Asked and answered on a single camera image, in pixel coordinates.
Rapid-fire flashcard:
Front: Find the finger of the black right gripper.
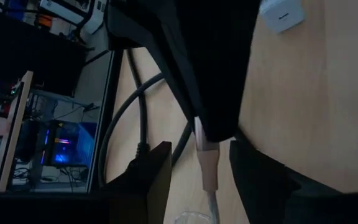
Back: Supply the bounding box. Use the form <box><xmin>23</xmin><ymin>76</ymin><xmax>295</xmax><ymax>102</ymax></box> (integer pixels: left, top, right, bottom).
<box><xmin>104</xmin><ymin>0</ymin><xmax>262</xmax><ymax>143</ymax></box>

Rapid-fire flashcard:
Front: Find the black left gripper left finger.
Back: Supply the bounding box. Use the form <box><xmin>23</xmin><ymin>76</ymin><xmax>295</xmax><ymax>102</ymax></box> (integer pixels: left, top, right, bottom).
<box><xmin>104</xmin><ymin>141</ymin><xmax>172</xmax><ymax>224</ymax></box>

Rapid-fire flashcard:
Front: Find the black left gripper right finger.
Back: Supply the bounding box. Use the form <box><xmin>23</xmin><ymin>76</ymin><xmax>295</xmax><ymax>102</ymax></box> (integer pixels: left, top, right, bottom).
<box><xmin>229</xmin><ymin>139</ymin><xmax>358</xmax><ymax>224</ymax></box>

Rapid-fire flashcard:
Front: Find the pink clear USB cable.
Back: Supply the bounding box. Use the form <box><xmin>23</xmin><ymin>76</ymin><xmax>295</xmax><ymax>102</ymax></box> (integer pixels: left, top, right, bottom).
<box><xmin>174</xmin><ymin>115</ymin><xmax>221</xmax><ymax>224</ymax></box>

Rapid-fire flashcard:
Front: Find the white USB charger block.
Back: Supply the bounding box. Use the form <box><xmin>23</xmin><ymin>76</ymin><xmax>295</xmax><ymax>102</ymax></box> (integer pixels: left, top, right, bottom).
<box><xmin>259</xmin><ymin>0</ymin><xmax>306</xmax><ymax>34</ymax></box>

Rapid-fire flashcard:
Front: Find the black computer with blue lights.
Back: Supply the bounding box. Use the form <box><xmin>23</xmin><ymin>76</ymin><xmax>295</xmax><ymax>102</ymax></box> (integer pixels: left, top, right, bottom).
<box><xmin>42</xmin><ymin>119</ymin><xmax>80</xmax><ymax>167</ymax></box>

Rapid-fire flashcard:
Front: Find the white box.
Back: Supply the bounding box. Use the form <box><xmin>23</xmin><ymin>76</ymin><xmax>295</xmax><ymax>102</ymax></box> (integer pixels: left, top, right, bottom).
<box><xmin>39</xmin><ymin>0</ymin><xmax>108</xmax><ymax>35</ymax></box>

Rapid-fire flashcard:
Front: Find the black power strip cord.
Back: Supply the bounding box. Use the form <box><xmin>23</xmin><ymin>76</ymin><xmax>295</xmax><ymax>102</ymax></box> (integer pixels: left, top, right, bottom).
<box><xmin>97</xmin><ymin>46</ymin><xmax>195</xmax><ymax>187</ymax></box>

